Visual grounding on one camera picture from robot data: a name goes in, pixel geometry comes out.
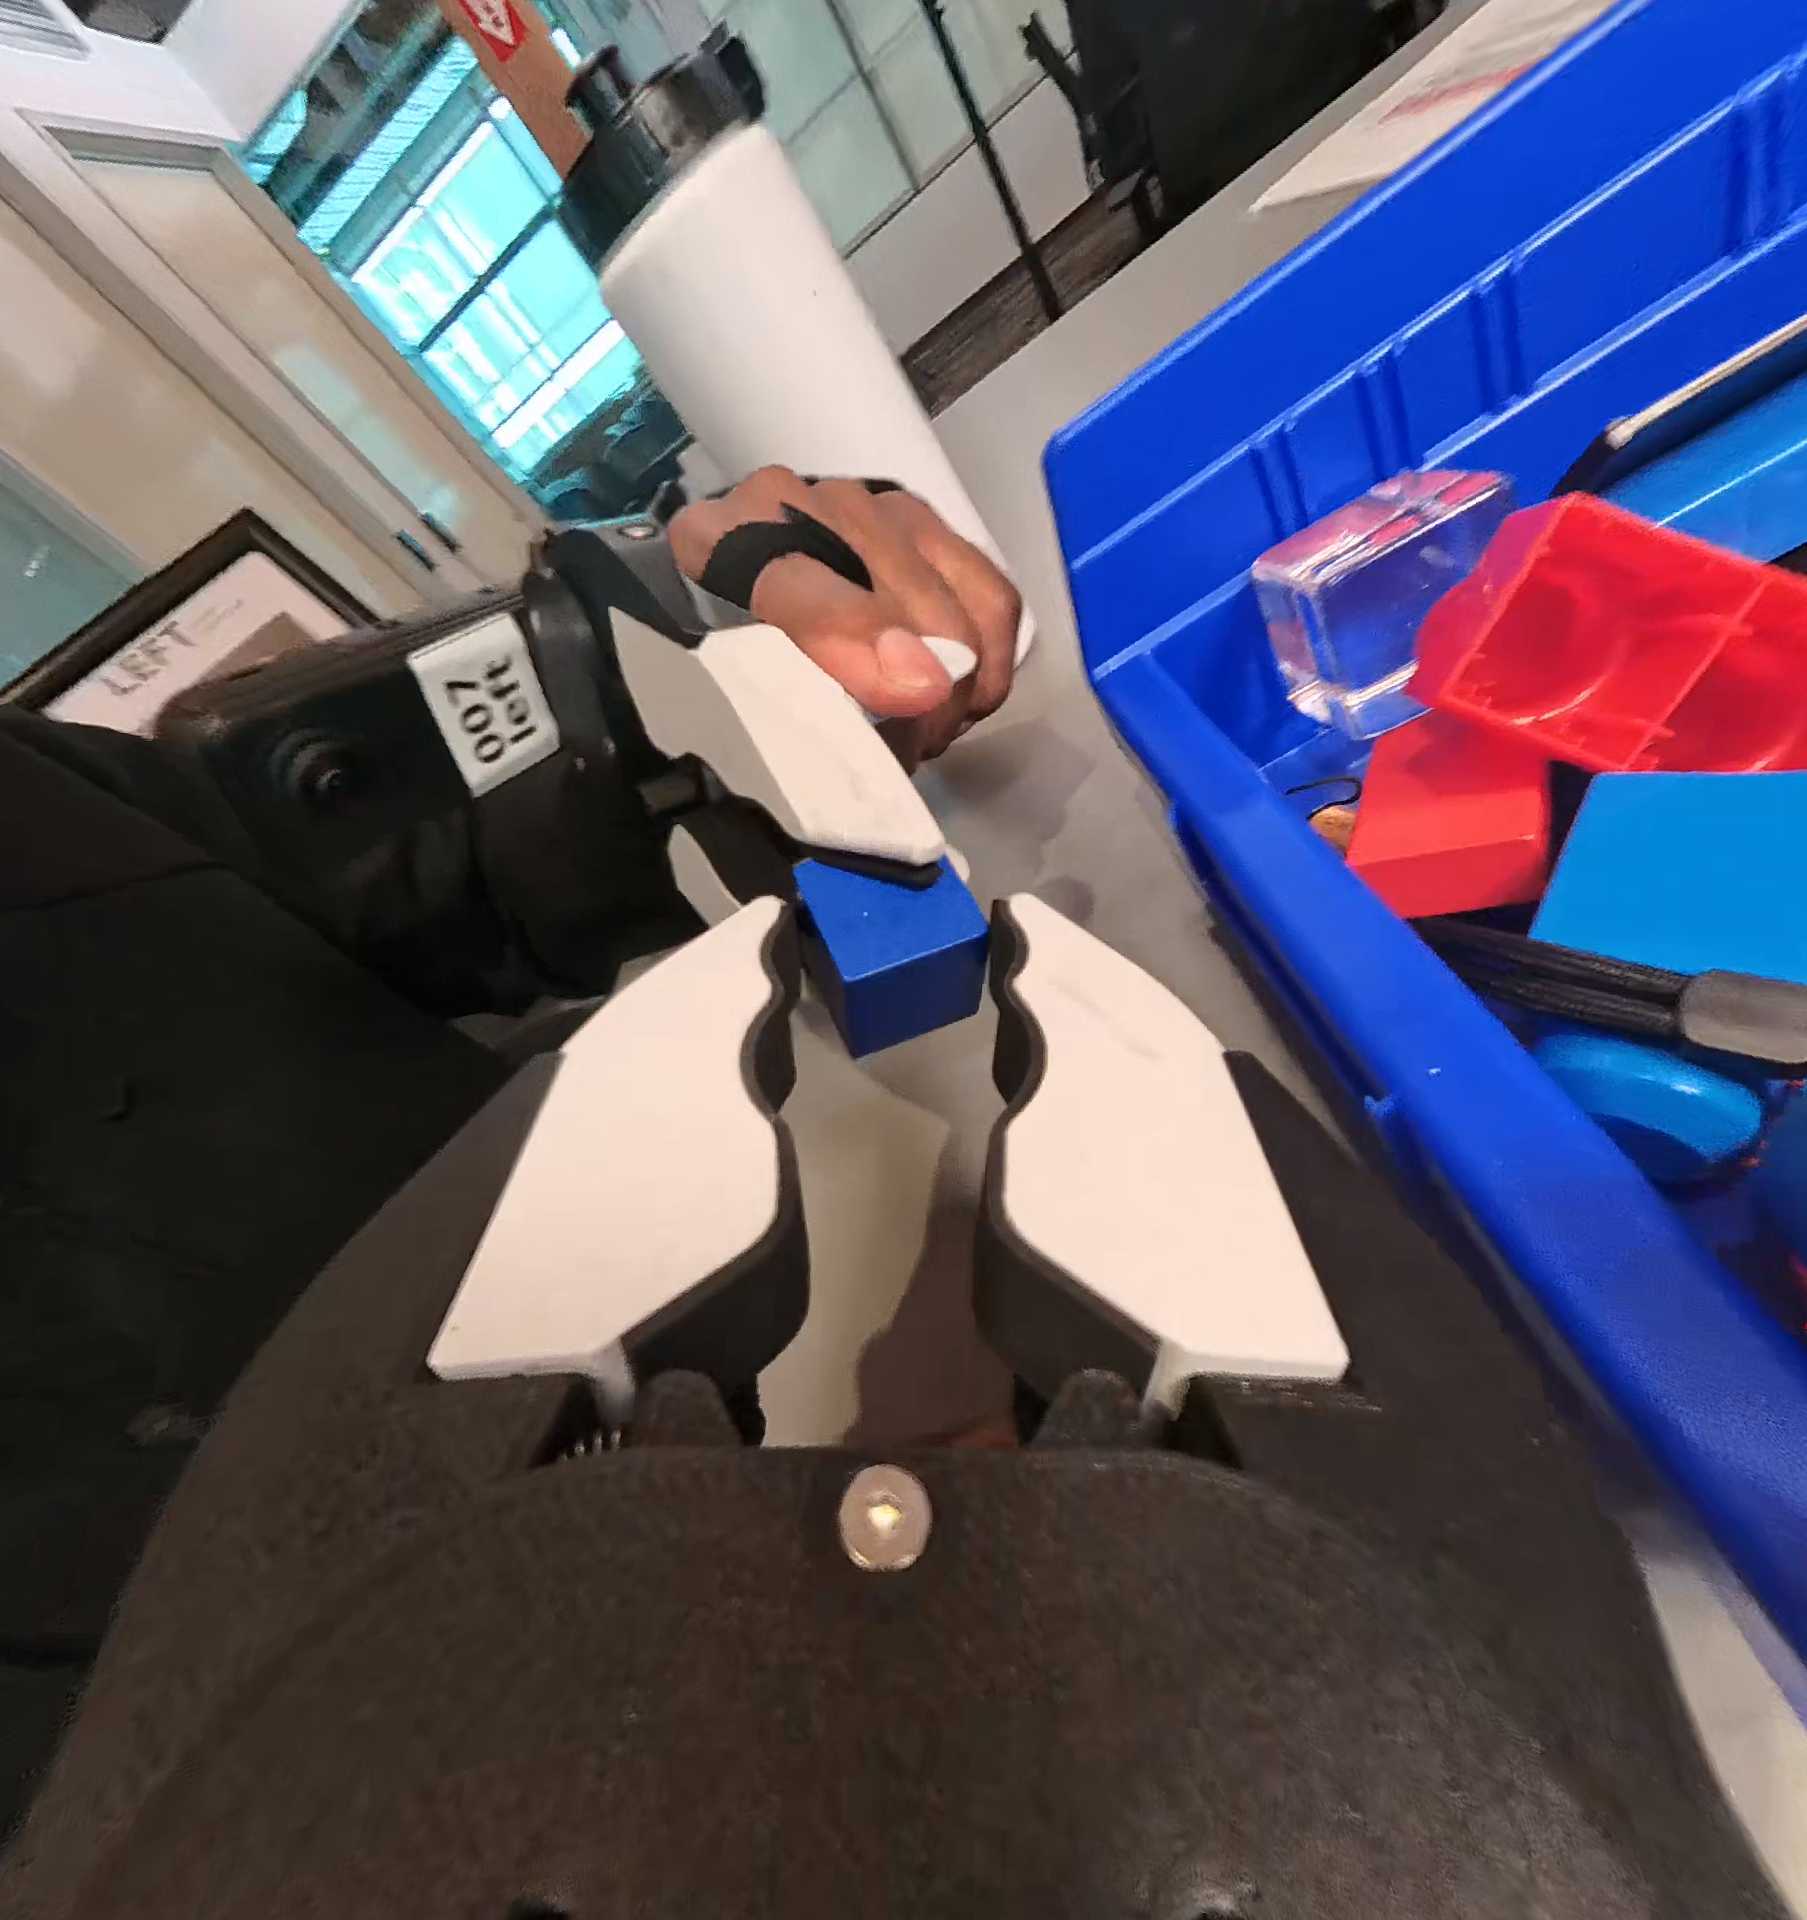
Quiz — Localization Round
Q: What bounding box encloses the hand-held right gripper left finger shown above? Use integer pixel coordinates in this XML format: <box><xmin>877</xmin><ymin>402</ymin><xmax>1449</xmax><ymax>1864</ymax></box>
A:
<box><xmin>423</xmin><ymin>895</ymin><xmax>815</xmax><ymax>1425</ymax></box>

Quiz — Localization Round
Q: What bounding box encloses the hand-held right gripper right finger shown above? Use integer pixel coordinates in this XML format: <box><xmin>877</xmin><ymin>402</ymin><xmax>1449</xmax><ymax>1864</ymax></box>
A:
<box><xmin>975</xmin><ymin>892</ymin><xmax>1355</xmax><ymax>1425</ymax></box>

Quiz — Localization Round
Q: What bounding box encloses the dark blue wooden block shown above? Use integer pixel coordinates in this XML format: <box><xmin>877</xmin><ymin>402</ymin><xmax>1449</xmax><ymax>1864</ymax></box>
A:
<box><xmin>791</xmin><ymin>859</ymin><xmax>991</xmax><ymax>1062</ymax></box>

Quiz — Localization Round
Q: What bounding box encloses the large blue storage bin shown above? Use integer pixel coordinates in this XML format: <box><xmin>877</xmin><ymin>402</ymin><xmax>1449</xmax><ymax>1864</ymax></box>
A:
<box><xmin>1041</xmin><ymin>0</ymin><xmax>1807</xmax><ymax>1764</ymax></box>

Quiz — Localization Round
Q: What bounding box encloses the person's left hand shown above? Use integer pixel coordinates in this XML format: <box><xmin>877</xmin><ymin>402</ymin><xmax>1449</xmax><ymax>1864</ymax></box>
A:
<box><xmin>667</xmin><ymin>465</ymin><xmax>1027</xmax><ymax>770</ymax></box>

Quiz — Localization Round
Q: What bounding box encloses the white water bottle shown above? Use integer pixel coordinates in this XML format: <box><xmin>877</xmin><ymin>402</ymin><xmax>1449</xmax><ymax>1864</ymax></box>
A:
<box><xmin>561</xmin><ymin>43</ymin><xmax>1039</xmax><ymax>670</ymax></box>

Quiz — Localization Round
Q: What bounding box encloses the small solid red block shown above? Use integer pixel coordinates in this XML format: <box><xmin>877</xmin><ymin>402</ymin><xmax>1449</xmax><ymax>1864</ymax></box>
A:
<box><xmin>1341</xmin><ymin>708</ymin><xmax>1560</xmax><ymax>922</ymax></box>

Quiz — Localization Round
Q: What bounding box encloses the clear acrylic block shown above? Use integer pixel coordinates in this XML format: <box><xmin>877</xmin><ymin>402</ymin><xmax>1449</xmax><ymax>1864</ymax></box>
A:
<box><xmin>1247</xmin><ymin>469</ymin><xmax>1514</xmax><ymax>745</ymax></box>

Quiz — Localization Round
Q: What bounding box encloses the blue round disc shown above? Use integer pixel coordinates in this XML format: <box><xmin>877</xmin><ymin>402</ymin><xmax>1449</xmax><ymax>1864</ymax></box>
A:
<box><xmin>1528</xmin><ymin>1027</ymin><xmax>1768</xmax><ymax>1190</ymax></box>

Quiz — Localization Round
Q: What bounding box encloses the brown cardboard box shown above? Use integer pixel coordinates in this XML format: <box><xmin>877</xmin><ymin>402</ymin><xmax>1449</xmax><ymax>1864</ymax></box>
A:
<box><xmin>437</xmin><ymin>0</ymin><xmax>593</xmax><ymax>175</ymax></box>

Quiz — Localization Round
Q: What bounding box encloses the light blue block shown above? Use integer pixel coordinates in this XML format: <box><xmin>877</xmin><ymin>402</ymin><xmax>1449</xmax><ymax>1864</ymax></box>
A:
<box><xmin>1526</xmin><ymin>768</ymin><xmax>1807</xmax><ymax>1005</ymax></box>

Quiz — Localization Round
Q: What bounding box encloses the hollow red plastic block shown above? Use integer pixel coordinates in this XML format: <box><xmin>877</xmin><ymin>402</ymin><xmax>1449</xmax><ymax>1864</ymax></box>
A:
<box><xmin>1409</xmin><ymin>493</ymin><xmax>1807</xmax><ymax>779</ymax></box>

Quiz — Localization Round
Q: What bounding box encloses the black office chair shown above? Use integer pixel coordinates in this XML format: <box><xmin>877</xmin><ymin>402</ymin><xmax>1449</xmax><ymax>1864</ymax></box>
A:
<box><xmin>1059</xmin><ymin>0</ymin><xmax>1451</xmax><ymax>191</ymax></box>

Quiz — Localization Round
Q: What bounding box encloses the printed paper sheet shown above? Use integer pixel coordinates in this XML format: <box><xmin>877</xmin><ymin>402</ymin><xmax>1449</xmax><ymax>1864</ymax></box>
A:
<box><xmin>1247</xmin><ymin>0</ymin><xmax>1616</xmax><ymax>217</ymax></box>

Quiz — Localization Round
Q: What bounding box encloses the long light blue box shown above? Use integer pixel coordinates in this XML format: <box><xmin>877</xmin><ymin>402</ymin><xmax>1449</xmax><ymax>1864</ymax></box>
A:
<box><xmin>1598</xmin><ymin>323</ymin><xmax>1807</xmax><ymax>570</ymax></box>

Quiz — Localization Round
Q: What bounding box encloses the black cable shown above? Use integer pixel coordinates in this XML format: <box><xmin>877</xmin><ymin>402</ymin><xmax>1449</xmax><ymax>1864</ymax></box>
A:
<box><xmin>1417</xmin><ymin>915</ymin><xmax>1807</xmax><ymax>1071</ymax></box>

